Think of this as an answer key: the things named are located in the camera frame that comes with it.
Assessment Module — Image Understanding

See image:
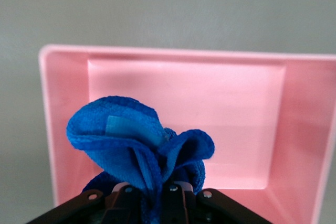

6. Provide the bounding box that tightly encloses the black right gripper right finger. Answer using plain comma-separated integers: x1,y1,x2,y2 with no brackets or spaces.
162,181,271,224

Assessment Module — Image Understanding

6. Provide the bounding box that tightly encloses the blue microfibre cloth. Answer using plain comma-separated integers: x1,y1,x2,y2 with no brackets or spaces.
66,95,216,224

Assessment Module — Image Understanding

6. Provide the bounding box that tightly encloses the pink plastic bin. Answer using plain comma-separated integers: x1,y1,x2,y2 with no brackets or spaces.
38,44,336,224

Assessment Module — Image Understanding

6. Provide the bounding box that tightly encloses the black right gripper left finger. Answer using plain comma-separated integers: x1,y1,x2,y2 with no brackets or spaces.
26,182,142,224

